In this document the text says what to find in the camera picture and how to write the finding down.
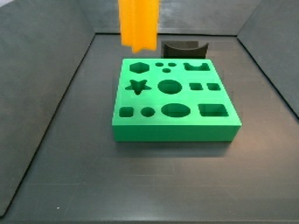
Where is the orange star-shaped peg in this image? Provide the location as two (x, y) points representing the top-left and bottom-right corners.
(118, 0), (161, 53)

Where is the green shape-sorter block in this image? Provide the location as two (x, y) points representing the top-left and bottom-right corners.
(113, 59), (242, 142)

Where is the black curved holder piece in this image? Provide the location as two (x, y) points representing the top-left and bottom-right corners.
(162, 40), (210, 59)

